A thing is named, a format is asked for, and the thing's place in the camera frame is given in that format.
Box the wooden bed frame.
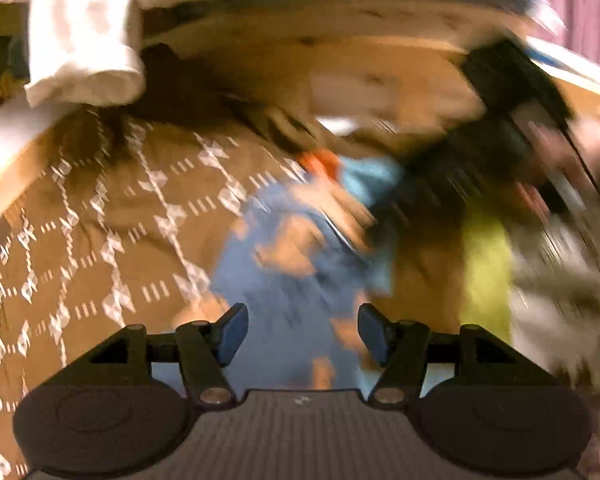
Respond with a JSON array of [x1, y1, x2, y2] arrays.
[[0, 0, 600, 266]]

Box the blue pants with orange print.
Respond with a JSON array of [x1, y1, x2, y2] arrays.
[[175, 180, 396, 392]]

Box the yellow-green cloth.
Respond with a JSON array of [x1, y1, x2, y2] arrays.
[[459, 200, 514, 342]]

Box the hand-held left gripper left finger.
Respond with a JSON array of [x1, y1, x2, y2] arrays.
[[62, 302, 251, 409]]

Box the brown patterned blanket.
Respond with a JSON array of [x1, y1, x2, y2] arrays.
[[0, 110, 481, 480]]

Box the white hanging garment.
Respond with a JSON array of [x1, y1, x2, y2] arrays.
[[24, 0, 348, 109]]

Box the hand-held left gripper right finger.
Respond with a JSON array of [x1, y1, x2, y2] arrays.
[[357, 302, 523, 409]]

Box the grey patterned cloth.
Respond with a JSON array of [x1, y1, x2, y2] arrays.
[[510, 110, 600, 396]]

